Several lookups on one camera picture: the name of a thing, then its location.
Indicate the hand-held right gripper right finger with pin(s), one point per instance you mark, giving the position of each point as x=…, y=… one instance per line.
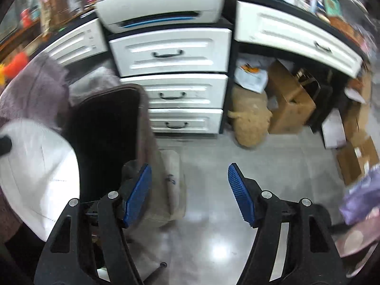
x=240, y=196

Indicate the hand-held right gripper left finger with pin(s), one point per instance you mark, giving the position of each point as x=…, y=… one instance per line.
x=138, y=196

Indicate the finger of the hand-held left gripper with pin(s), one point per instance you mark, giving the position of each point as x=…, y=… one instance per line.
x=4, y=145

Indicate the white cloth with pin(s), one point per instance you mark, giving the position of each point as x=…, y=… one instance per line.
x=38, y=178

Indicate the brown plastic trash bin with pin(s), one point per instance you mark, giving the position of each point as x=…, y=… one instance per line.
x=104, y=136

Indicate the beige cloth bag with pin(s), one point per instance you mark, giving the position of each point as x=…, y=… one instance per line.
x=173, y=181

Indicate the purple knitted blanket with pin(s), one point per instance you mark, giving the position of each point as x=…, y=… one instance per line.
x=32, y=92

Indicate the small white cabinet drawer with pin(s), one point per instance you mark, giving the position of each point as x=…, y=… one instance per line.
x=184, y=121

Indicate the open cardboard box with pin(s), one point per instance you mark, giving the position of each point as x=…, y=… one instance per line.
x=289, y=101

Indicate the translucent plastic bag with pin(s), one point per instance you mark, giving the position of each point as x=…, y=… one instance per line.
x=92, y=81

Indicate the medium white cabinet drawer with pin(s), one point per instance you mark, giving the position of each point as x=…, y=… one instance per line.
x=178, y=90

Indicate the white flat box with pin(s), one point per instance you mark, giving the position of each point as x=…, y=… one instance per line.
x=334, y=129

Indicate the small cardboard box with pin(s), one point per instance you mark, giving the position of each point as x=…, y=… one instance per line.
x=354, y=157

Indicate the white plastic mailer bag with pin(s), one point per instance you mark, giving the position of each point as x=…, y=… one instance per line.
x=251, y=74

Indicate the lilac satin cloth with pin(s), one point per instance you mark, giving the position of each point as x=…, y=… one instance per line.
x=363, y=199

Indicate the white desk drawer three knobs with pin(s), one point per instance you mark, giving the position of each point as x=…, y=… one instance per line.
x=77, y=43

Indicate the large white cabinet drawer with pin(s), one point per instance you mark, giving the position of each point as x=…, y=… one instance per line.
x=169, y=52

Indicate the wide white desk drawer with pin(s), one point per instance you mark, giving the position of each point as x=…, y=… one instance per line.
x=297, y=32

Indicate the white printer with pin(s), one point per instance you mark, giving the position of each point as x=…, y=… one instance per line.
x=160, y=3

